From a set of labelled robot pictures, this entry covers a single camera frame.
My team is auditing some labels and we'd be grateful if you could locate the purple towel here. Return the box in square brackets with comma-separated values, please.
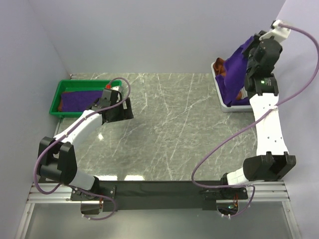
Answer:
[60, 91, 102, 112]
[215, 36, 253, 107]

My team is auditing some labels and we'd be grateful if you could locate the brown towel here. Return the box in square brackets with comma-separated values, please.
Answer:
[57, 100, 63, 112]
[213, 57, 244, 100]

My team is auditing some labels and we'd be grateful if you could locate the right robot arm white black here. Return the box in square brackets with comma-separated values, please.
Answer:
[219, 27, 296, 199]

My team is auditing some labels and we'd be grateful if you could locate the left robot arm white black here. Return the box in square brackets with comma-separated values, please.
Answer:
[33, 89, 134, 200]

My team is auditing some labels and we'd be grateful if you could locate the brown towel in basket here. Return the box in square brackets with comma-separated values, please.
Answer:
[213, 57, 244, 100]

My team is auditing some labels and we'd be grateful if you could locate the white plastic basket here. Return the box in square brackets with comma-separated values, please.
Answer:
[211, 62, 253, 113]

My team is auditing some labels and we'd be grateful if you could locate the black base bar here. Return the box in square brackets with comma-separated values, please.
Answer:
[70, 179, 250, 214]

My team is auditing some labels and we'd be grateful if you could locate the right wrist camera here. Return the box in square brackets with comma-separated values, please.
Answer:
[259, 20, 291, 43]

